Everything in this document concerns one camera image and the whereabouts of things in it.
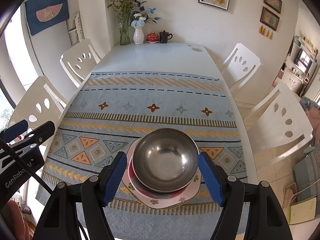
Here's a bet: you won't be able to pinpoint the patterned table mat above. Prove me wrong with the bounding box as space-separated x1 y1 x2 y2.
36 72 249 234

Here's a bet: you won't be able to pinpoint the white wall shelf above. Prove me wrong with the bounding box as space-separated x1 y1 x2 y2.
292 35 320 63

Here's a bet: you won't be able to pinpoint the white chair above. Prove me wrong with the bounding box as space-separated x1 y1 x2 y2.
59 39 102 88
220 42 261 95
6 75 68 153
244 81 313 165

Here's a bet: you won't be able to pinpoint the white wall rack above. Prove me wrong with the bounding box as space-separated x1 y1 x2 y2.
66 11 87 47

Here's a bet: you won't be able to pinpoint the small framed picture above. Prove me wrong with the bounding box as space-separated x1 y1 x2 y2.
264 0 283 14
259 6 280 32

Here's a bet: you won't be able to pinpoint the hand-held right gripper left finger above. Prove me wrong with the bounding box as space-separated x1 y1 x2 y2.
32 151 128 240

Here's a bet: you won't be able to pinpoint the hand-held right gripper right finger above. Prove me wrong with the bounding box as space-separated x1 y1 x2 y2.
198 151 294 240

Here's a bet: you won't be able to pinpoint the white ribbed vase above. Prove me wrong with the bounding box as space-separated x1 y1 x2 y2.
133 27 144 45

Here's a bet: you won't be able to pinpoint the green flower sprigs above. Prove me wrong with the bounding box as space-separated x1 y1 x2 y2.
105 0 138 28

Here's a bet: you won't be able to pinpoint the red lidded teacup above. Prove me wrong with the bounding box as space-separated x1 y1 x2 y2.
146 31 159 43

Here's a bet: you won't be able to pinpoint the pink cloth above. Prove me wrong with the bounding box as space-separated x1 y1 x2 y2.
306 106 320 145

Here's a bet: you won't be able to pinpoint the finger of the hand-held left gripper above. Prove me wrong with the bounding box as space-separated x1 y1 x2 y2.
15 121 55 152
0 119 29 142

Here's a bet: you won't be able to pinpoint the television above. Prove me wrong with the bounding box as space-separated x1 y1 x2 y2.
294 49 313 75

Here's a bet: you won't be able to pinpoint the blue grey cloth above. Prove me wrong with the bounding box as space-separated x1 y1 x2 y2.
299 96 314 108

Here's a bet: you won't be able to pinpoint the blue steel bowl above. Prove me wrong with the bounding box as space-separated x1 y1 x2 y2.
132 128 200 193

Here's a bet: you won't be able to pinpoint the dark brown teapot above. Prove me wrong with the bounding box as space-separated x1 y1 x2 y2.
159 30 173 44

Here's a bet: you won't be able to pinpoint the beige plastic dustpan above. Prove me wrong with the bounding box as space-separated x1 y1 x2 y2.
282 182 298 208

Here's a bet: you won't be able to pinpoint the blue white flowers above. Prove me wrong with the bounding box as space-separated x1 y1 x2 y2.
130 0 161 28

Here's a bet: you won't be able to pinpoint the pale green flat box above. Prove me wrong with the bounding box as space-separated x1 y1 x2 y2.
287 196 318 225

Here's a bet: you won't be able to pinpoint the grey green cushion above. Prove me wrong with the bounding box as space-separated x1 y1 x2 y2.
293 152 320 202

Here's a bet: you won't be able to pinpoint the white floral plate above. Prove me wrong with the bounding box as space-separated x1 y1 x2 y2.
122 140 202 209

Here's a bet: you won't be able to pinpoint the blue wall hanging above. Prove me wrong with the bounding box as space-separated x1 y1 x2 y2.
24 0 70 36

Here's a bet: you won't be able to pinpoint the glass vase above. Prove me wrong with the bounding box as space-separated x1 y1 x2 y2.
119 22 131 45

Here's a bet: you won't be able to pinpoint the yellow tassels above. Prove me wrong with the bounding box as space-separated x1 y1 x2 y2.
259 26 274 40

